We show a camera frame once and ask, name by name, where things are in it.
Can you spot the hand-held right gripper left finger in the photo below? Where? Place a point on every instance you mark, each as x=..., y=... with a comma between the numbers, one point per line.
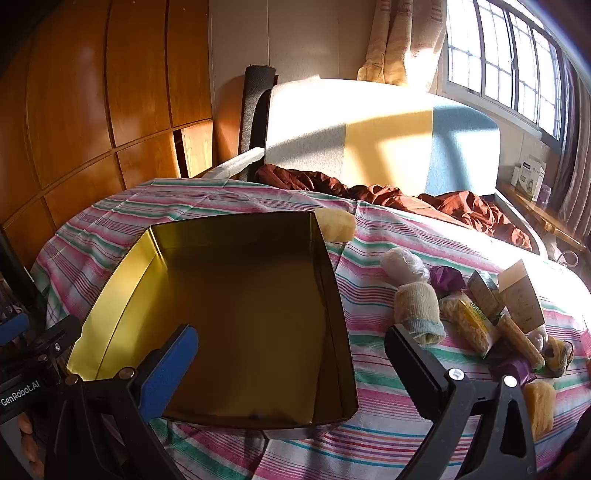
x=171, y=369

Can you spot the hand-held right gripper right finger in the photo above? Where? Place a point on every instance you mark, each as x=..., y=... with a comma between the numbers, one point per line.
x=415, y=369

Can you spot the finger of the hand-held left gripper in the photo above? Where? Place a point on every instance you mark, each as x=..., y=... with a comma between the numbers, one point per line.
x=11, y=328

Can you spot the beige sock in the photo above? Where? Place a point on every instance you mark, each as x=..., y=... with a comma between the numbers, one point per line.
x=415, y=307

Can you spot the yellow cracker packet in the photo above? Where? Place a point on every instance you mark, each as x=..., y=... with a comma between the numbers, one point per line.
x=468, y=323

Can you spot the gold tin box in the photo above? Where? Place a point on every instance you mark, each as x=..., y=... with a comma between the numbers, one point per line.
x=240, y=323

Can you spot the purple snack packet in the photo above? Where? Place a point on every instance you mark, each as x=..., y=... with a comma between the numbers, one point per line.
x=445, y=278
x=503, y=362

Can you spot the clear plastic bag ball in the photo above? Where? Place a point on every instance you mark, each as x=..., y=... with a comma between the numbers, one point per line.
x=402, y=266

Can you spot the green white carton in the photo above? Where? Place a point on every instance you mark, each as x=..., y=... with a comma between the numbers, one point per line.
x=482, y=288

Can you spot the pale yellow packet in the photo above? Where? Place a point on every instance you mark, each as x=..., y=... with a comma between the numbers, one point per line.
x=339, y=225
x=539, y=406

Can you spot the yellow dark snack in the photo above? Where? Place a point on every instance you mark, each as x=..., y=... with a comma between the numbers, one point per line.
x=556, y=355

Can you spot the person's left hand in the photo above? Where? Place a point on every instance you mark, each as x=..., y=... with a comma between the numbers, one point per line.
x=27, y=450

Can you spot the beige carton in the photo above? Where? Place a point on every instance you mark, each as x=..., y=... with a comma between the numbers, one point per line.
x=519, y=295

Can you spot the brown quilt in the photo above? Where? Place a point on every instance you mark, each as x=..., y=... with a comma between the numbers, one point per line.
x=461, y=207

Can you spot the wooden shelf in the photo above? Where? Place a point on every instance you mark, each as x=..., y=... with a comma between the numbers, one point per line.
x=540, y=214

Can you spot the small pink container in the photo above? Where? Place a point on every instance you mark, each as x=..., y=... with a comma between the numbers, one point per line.
x=545, y=193

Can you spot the white appliance box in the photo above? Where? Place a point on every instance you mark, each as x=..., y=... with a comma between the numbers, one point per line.
x=528, y=180

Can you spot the wooden wardrobe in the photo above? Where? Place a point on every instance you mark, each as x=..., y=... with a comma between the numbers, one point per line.
x=92, y=92

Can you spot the patterned pink curtain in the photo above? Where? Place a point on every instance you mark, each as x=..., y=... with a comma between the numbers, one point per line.
x=577, y=175

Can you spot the barred window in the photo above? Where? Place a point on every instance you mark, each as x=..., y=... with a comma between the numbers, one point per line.
x=508, y=60

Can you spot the beige curtain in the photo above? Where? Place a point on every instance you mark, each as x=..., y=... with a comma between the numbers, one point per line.
x=397, y=41

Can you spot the white bed side rail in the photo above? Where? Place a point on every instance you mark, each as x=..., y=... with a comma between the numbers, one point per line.
x=235, y=162

